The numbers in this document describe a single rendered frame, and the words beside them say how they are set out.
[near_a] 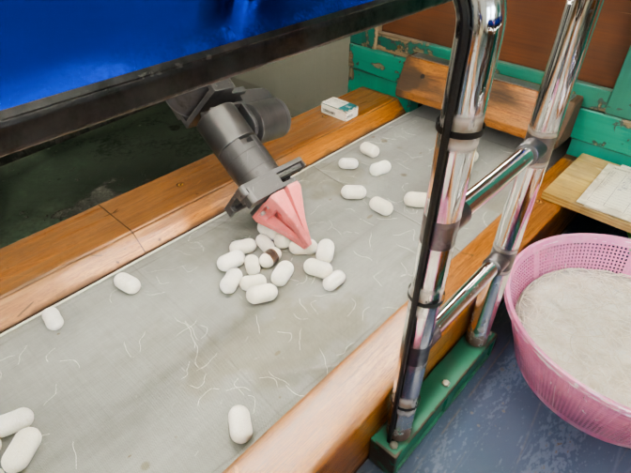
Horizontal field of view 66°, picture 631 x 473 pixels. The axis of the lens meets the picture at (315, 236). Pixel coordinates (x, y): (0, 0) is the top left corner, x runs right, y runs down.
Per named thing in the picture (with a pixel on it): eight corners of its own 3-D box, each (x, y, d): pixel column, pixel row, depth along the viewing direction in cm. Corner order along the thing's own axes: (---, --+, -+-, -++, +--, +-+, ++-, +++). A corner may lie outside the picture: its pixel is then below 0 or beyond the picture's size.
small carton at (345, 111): (320, 112, 90) (320, 101, 89) (333, 106, 92) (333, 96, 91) (346, 122, 87) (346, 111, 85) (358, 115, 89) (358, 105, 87)
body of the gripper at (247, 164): (310, 166, 61) (276, 120, 62) (248, 199, 55) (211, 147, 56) (289, 190, 66) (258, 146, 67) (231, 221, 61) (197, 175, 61)
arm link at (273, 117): (161, 96, 64) (190, 52, 58) (224, 84, 72) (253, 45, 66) (210, 172, 63) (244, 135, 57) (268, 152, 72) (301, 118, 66)
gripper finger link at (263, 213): (346, 219, 60) (302, 159, 61) (306, 245, 56) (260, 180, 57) (322, 239, 66) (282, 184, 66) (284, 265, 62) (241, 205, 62)
